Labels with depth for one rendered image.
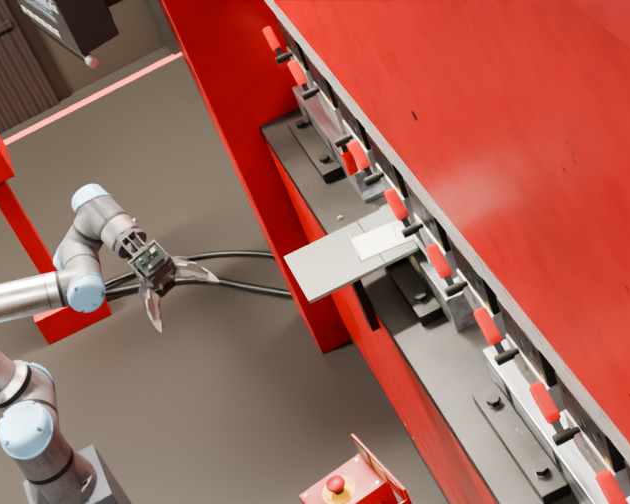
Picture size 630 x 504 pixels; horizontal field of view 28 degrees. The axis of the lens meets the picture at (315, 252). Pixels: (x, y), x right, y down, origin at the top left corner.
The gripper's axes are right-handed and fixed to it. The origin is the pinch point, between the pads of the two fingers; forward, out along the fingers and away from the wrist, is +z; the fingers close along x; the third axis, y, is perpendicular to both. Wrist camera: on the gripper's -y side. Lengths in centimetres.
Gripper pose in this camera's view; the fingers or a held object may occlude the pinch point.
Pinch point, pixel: (192, 309)
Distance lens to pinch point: 251.2
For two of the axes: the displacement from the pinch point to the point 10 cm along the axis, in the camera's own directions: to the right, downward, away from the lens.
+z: 6.6, 6.4, -3.9
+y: -1.4, -4.0, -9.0
